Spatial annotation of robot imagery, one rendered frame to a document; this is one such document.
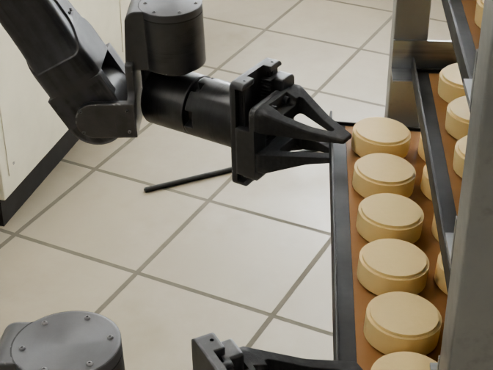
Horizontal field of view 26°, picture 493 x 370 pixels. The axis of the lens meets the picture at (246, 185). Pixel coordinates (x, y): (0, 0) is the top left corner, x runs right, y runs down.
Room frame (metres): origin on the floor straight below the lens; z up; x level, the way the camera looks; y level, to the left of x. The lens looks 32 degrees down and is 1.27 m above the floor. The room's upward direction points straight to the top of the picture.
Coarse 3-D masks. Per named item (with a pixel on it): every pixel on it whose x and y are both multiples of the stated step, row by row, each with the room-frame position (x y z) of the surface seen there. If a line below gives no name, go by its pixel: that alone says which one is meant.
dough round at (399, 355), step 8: (400, 352) 0.51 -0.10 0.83; (408, 352) 0.52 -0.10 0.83; (376, 360) 0.51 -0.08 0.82; (384, 360) 0.51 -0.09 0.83; (392, 360) 0.51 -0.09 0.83; (400, 360) 0.51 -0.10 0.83; (408, 360) 0.51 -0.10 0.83; (416, 360) 0.51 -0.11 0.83; (424, 360) 0.51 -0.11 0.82; (432, 360) 0.51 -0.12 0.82; (376, 368) 0.50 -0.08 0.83; (384, 368) 0.50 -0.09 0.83; (392, 368) 0.50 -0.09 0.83; (400, 368) 0.50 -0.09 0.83; (408, 368) 0.50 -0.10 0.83; (416, 368) 0.50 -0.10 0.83; (424, 368) 0.50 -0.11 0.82
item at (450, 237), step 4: (456, 216) 0.44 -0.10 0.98; (456, 220) 0.44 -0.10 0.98; (448, 236) 0.46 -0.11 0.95; (452, 236) 0.46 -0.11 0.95; (448, 240) 0.46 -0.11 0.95; (452, 240) 0.46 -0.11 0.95; (448, 244) 0.46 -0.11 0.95; (452, 244) 0.44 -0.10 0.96; (448, 248) 0.45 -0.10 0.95; (452, 248) 0.44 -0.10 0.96; (448, 252) 0.45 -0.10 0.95; (452, 252) 0.44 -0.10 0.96; (448, 256) 0.45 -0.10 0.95; (452, 256) 0.44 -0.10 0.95
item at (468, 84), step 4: (476, 52) 0.44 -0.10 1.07; (476, 56) 0.44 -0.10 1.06; (476, 60) 0.44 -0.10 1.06; (464, 80) 0.47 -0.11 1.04; (468, 80) 0.47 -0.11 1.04; (472, 80) 0.44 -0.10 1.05; (464, 84) 0.46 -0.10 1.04; (468, 84) 0.46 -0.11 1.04; (472, 84) 0.44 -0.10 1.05; (464, 88) 0.46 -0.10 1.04; (468, 88) 0.46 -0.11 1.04; (472, 88) 0.44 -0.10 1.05; (468, 92) 0.45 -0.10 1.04; (472, 92) 0.44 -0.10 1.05; (468, 96) 0.45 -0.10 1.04; (468, 100) 0.45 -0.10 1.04; (468, 104) 0.45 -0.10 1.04
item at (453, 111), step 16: (432, 80) 0.83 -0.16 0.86; (448, 80) 0.79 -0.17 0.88; (448, 96) 0.78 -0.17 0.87; (464, 96) 0.76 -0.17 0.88; (448, 112) 0.74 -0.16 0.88; (464, 112) 0.73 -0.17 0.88; (448, 128) 0.73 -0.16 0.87; (464, 128) 0.72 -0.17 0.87; (448, 144) 0.72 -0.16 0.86; (464, 144) 0.68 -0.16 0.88; (448, 160) 0.69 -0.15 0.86
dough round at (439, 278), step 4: (440, 252) 0.63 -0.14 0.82; (440, 256) 0.62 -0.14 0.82; (440, 260) 0.62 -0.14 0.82; (440, 264) 0.61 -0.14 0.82; (436, 268) 0.62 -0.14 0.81; (440, 268) 0.61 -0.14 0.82; (436, 272) 0.62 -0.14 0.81; (440, 272) 0.61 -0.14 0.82; (436, 276) 0.62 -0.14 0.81; (440, 276) 0.61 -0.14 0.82; (444, 276) 0.61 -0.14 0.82; (436, 280) 0.61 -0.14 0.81; (440, 280) 0.61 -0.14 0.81; (444, 280) 0.61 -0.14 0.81; (440, 284) 0.61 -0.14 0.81; (444, 284) 0.60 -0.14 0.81; (440, 288) 0.61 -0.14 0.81; (444, 288) 0.60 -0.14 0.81; (444, 292) 0.60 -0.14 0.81
